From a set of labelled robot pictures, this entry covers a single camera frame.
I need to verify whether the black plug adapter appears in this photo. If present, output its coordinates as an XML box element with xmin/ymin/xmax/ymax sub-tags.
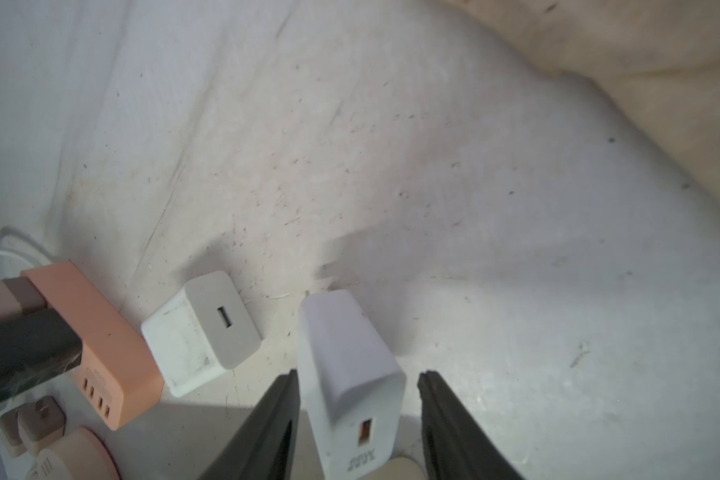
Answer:
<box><xmin>0</xmin><ymin>309</ymin><xmax>83</xmax><ymax>404</ymax></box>

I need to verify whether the tall white USB charger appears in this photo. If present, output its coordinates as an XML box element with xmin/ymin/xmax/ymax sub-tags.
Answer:
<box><xmin>140</xmin><ymin>271</ymin><xmax>262</xmax><ymax>398</ymax></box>

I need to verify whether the orange USB power strip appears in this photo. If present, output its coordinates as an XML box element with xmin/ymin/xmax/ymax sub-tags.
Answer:
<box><xmin>21</xmin><ymin>261</ymin><xmax>164</xmax><ymax>431</ymax></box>

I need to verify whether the white coiled cable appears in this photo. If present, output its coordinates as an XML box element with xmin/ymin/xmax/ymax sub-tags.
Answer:
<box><xmin>0</xmin><ymin>227</ymin><xmax>55</xmax><ymax>271</ymax></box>

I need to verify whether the cream red power strip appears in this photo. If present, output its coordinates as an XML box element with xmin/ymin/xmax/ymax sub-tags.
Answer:
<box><xmin>361</xmin><ymin>457</ymin><xmax>426</xmax><ymax>480</ymax></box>

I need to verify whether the small white USB charger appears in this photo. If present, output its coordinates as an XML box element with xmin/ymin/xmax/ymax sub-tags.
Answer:
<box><xmin>297</xmin><ymin>290</ymin><xmax>406</xmax><ymax>479</ymax></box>

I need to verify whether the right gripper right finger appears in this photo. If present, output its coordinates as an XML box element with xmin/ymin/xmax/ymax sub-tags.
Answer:
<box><xmin>417</xmin><ymin>371</ymin><xmax>523</xmax><ymax>480</ymax></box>

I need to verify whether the round pink power socket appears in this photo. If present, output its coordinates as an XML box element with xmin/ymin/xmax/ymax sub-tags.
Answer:
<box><xmin>25</xmin><ymin>427</ymin><xmax>120</xmax><ymax>480</ymax></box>

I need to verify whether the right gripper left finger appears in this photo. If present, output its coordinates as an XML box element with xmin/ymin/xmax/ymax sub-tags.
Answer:
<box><xmin>201</xmin><ymin>369</ymin><xmax>300</xmax><ymax>480</ymax></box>

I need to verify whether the pink dual USB charger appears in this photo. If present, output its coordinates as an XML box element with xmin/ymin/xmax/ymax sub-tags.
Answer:
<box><xmin>0</xmin><ymin>277</ymin><xmax>47</xmax><ymax>323</ymax></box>

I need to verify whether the beige work glove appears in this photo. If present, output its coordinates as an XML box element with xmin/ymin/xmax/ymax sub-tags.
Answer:
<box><xmin>452</xmin><ymin>0</ymin><xmax>720</xmax><ymax>204</ymax></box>

